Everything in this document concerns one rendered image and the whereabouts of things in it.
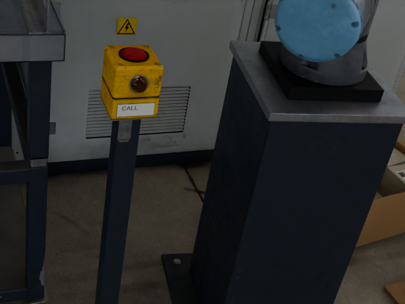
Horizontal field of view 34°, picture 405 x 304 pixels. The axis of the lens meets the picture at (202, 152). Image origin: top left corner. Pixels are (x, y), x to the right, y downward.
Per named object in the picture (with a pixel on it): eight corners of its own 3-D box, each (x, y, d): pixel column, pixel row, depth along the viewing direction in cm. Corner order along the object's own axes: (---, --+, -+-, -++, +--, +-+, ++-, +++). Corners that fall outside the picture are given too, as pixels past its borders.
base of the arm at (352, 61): (343, 46, 154) (355, 5, 149) (379, 87, 140) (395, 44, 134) (267, 44, 149) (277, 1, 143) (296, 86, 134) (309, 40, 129)
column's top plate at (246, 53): (351, 53, 163) (354, 46, 162) (411, 124, 138) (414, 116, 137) (228, 47, 155) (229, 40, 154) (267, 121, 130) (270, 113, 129)
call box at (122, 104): (157, 119, 111) (165, 65, 105) (111, 122, 108) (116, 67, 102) (144, 95, 117) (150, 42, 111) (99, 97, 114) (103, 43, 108)
